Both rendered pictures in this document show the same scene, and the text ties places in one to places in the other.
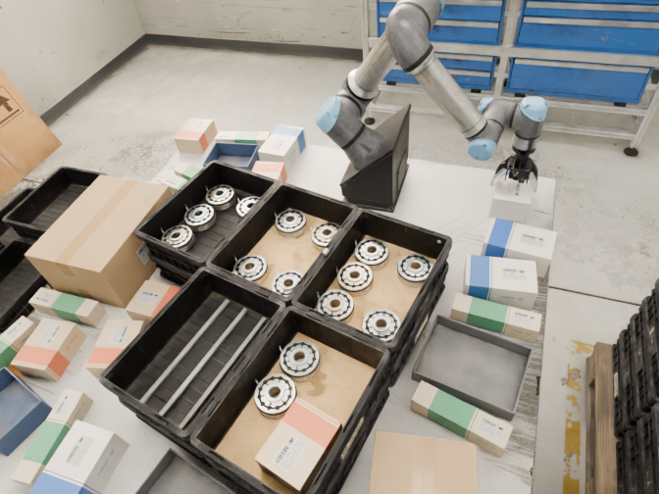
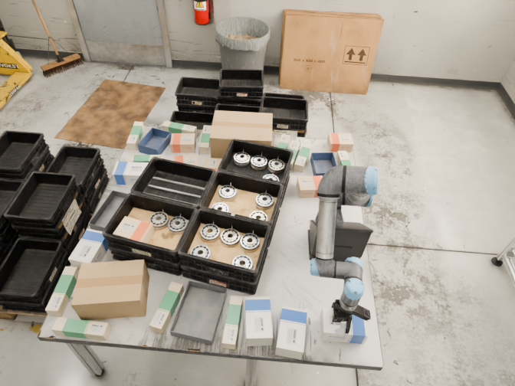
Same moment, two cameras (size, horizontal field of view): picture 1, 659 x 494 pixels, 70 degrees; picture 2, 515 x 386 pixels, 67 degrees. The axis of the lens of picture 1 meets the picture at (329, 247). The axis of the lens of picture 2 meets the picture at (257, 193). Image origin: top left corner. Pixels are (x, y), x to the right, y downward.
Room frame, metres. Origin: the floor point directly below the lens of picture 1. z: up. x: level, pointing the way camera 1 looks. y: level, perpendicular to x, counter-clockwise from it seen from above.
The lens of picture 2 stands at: (0.45, -1.21, 2.51)
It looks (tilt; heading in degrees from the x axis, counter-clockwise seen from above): 47 degrees down; 66
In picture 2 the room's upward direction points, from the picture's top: 3 degrees clockwise
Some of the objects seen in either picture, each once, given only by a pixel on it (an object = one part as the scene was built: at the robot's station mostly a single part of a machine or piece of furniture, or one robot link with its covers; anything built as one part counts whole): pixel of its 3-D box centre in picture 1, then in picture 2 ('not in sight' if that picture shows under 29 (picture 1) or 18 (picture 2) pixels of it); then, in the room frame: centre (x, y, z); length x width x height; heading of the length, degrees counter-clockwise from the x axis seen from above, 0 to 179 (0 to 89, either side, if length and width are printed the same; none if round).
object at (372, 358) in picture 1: (298, 405); (152, 227); (0.47, 0.13, 0.87); 0.40 x 0.30 x 0.11; 143
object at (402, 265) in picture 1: (415, 267); (242, 263); (0.83, -0.24, 0.86); 0.10 x 0.10 x 0.01
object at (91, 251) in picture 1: (113, 238); (242, 136); (1.20, 0.75, 0.80); 0.40 x 0.30 x 0.20; 155
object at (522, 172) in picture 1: (520, 161); (343, 309); (1.15, -0.65, 0.92); 0.09 x 0.08 x 0.12; 153
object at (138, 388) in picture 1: (203, 352); (175, 188); (0.65, 0.37, 0.87); 0.40 x 0.30 x 0.11; 143
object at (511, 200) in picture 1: (512, 191); (342, 325); (1.17, -0.67, 0.76); 0.20 x 0.12 x 0.09; 153
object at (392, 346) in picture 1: (375, 271); (225, 240); (0.79, -0.11, 0.92); 0.40 x 0.30 x 0.02; 143
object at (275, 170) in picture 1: (266, 181); (310, 186); (1.46, 0.21, 0.74); 0.16 x 0.12 x 0.07; 162
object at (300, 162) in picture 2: (200, 179); (303, 157); (1.55, 0.48, 0.73); 0.24 x 0.06 x 0.06; 49
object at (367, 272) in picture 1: (354, 275); (230, 236); (0.83, -0.06, 0.86); 0.10 x 0.10 x 0.01
